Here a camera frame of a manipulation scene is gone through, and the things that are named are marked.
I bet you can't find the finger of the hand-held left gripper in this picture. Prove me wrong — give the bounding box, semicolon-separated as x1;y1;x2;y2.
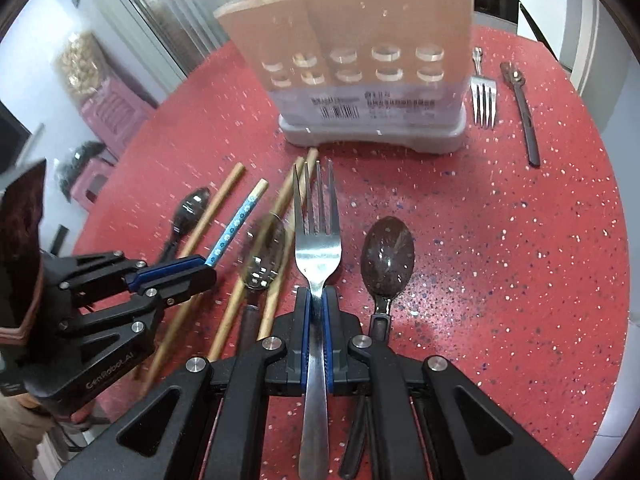
59;266;219;361
47;255;208;307

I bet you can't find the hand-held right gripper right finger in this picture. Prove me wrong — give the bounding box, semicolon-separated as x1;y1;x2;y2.
322;286;575;480

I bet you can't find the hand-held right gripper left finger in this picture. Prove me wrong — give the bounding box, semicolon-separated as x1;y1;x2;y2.
52;286;311;480

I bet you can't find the dark translucent spoon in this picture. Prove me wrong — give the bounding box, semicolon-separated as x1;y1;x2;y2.
235;212;287;361
499;61;542;167
157;187;212;263
339;215;416;480

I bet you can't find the large steel fork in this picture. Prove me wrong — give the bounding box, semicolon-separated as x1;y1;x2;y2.
291;159;344;479

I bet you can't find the blue patterned wooden chopstick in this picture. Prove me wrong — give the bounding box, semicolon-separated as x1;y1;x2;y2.
204;178;270;267

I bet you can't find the plain wooden chopstick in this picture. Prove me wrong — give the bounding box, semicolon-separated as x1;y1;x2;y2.
256;147;321;341
206;156;306;362
135;162;247;398

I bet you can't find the beige cutlery holder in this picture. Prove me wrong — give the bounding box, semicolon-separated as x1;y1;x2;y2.
213;0;475;155

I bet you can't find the pink plastic stool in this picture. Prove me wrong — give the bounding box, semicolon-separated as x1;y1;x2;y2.
70;157;119;212

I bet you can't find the black plastic bag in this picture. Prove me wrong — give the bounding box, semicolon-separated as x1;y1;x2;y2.
55;140;109;196

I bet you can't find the stack of pink stools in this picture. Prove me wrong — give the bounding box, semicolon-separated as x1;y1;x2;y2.
80;72;157;162

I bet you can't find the dark window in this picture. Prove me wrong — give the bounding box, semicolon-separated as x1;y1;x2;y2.
0;102;33;177

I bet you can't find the clear bag of nuts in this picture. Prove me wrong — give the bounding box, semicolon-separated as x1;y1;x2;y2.
54;30;109;107

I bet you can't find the sliding glass door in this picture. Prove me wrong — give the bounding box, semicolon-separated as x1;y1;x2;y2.
95;0;242;92

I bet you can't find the small ornate steel fork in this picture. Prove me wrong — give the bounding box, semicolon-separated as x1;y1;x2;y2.
471;46;497;129

